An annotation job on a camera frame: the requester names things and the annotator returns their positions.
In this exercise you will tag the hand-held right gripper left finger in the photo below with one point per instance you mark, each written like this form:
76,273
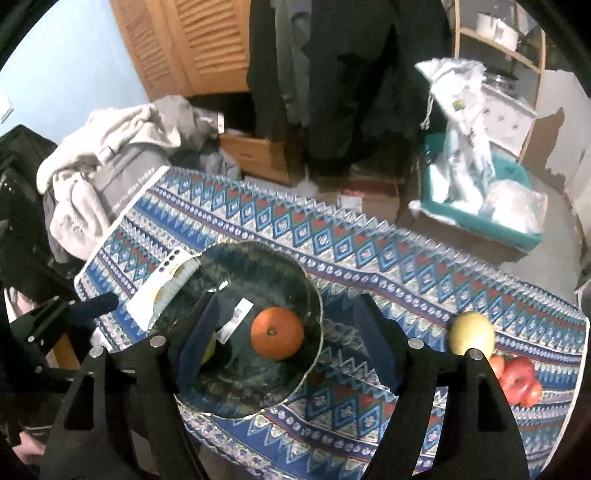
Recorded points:
196,350

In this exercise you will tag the yellow pear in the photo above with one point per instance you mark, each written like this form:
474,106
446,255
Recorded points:
471,330
208,353

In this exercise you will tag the grey clothing pile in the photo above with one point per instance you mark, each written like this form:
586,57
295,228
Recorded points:
184,120

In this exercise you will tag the wooden drawer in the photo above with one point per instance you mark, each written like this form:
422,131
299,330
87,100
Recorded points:
254,152

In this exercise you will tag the light grey fleece towel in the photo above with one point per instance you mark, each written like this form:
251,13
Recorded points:
92,138

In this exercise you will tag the wooden chair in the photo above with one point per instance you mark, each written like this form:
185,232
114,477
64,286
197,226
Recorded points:
207,41

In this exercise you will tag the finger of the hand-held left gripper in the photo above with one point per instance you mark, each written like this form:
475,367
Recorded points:
99,304

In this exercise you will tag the wooden shelf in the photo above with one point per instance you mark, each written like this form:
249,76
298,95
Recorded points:
466,33

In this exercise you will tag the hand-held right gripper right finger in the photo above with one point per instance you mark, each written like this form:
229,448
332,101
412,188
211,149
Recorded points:
371,344

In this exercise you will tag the white pot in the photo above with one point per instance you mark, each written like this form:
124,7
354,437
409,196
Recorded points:
496,27

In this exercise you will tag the white wall switch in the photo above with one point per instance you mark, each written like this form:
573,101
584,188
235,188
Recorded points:
4,108

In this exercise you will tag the grey printed garment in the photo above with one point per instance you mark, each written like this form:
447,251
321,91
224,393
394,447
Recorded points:
124,175

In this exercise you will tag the orange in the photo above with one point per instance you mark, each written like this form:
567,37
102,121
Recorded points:
277,333

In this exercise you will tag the cardboard box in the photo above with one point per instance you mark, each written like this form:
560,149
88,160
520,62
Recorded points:
364,194

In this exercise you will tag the white plastic bag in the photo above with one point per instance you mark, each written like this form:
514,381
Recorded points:
461,115

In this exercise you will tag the dark green glass bowl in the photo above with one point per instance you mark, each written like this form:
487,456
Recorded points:
258,277

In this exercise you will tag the clear plastic bag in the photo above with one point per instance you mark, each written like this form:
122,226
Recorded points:
512,203

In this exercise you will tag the small red fruit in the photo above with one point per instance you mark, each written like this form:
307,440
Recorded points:
535,393

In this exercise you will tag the hanging dark clothes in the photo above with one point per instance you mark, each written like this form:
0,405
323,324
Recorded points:
360,92

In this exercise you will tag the white smartphone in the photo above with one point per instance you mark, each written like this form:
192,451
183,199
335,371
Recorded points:
157,290

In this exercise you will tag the red apple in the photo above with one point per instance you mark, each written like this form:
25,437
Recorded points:
519,376

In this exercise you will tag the blue patterned tablecloth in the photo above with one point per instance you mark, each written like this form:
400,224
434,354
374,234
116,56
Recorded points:
369,240

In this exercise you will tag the white patterned box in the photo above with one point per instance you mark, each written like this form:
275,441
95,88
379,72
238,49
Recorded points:
508,115

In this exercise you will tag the small orange-red fruit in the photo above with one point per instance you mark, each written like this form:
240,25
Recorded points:
496,364

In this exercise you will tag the teal plastic bin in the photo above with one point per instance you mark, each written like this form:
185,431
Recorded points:
438,194

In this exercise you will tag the black bag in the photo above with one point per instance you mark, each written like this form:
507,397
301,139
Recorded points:
23,207

